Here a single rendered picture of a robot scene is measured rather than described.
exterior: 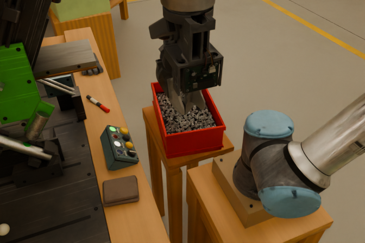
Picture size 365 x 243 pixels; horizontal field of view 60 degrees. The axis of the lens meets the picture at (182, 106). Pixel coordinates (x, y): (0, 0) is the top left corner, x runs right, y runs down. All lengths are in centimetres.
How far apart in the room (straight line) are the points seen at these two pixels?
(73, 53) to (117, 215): 54
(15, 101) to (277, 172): 70
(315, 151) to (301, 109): 207
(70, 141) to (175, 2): 79
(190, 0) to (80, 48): 76
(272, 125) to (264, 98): 198
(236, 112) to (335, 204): 97
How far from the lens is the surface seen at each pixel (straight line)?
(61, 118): 122
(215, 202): 98
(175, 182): 121
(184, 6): 42
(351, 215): 217
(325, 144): 66
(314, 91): 296
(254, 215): 90
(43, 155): 100
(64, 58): 109
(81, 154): 106
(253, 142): 77
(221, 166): 97
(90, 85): 134
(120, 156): 96
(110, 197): 91
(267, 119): 79
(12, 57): 93
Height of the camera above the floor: 167
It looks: 40 degrees down
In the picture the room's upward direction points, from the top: straight up
